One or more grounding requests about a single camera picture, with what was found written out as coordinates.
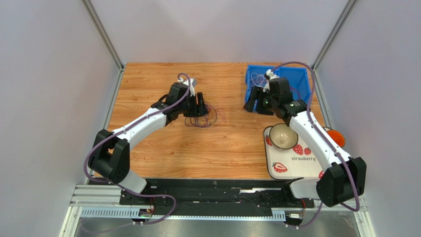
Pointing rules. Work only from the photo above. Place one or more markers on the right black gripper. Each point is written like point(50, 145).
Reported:
point(260, 103)

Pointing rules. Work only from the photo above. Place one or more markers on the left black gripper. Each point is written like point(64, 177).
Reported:
point(198, 110)

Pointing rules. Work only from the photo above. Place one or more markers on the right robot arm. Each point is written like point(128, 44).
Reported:
point(344, 176)

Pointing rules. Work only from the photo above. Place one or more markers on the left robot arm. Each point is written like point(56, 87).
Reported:
point(110, 155)

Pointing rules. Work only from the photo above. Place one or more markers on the blue plastic bin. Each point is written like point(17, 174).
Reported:
point(297, 77)

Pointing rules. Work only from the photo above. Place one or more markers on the beige bowl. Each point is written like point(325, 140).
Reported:
point(283, 137)

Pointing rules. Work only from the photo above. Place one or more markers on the strawberry print tray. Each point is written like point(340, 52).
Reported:
point(297, 162)

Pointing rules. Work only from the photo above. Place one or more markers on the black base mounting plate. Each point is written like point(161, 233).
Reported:
point(216, 197)

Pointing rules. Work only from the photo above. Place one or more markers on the orange plastic cup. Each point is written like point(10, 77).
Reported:
point(337, 137)

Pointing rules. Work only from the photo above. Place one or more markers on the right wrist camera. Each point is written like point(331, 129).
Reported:
point(269, 76)

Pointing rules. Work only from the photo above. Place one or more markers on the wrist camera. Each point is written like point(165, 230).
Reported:
point(269, 76)
point(189, 82)

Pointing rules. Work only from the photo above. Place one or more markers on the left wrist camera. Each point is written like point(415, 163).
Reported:
point(189, 82)

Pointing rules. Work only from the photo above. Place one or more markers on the right aluminium corner post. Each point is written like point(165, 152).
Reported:
point(340, 22)

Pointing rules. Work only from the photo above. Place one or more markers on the aluminium corner post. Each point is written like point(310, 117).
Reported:
point(340, 22)
point(95, 18)

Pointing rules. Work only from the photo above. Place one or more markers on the left aluminium corner post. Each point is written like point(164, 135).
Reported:
point(95, 18)

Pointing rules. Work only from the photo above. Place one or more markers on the aluminium frame rail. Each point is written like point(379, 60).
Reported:
point(103, 201)

